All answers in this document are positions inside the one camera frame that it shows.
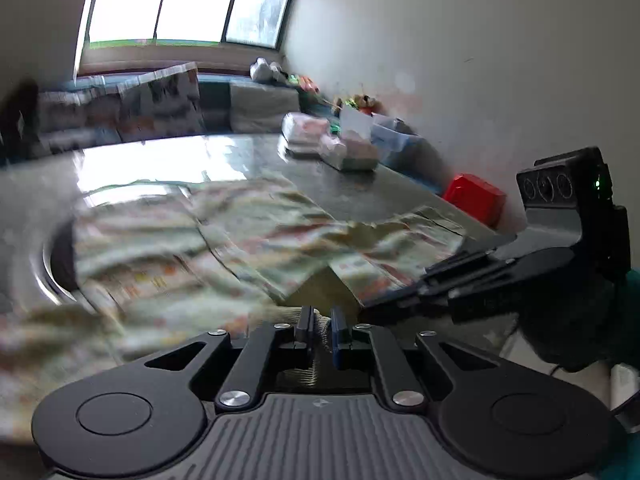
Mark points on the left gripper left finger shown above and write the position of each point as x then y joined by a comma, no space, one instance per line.
136,418

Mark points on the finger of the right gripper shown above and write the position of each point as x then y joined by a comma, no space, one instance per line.
472,256
432,302

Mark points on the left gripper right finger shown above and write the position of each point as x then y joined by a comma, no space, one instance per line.
493,415

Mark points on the green patterned child's garment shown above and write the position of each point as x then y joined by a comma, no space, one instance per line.
230,255

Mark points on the red plastic stool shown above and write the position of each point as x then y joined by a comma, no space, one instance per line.
477,198

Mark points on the clear plastic storage bin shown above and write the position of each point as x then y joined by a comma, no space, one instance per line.
397,145

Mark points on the pink green tissue pack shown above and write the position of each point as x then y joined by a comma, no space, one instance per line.
350,148

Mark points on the round black induction cooktop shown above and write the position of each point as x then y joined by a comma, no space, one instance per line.
58,261

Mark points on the colourful plush toy pile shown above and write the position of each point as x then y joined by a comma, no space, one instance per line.
362,102

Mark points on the pink tissue pack far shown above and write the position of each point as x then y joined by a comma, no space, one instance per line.
301,133

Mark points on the grey plain cushion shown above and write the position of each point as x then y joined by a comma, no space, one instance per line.
260,108

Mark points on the black white plush toy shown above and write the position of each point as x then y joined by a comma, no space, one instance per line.
267,73

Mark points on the long butterfly print cushion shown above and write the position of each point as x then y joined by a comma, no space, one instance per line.
69,121

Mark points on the large butterfly print cushion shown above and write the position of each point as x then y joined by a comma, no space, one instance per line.
161,104

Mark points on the black clothing pile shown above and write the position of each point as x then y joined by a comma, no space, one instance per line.
18,122

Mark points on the window with green frame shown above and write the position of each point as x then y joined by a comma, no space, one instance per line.
120,23

